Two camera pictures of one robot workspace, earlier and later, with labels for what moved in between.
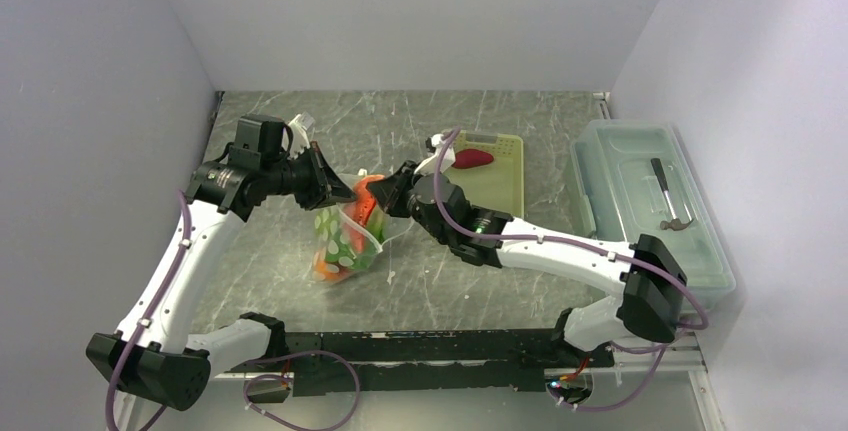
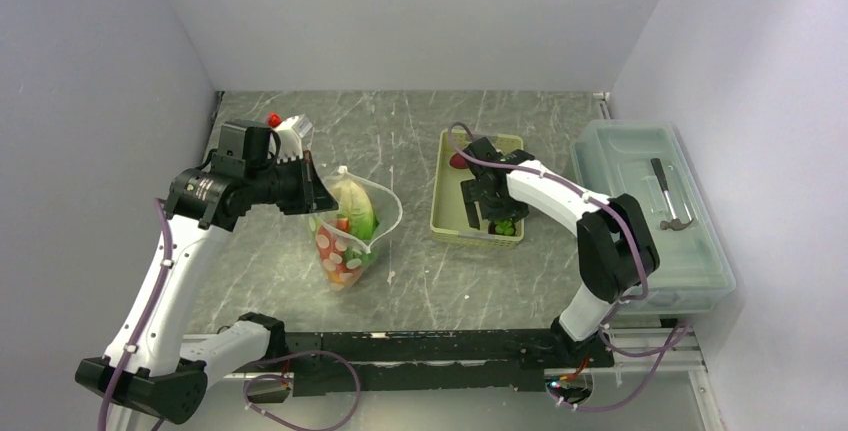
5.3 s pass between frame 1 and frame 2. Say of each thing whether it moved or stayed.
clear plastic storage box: stayed
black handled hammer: stayed
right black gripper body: moved
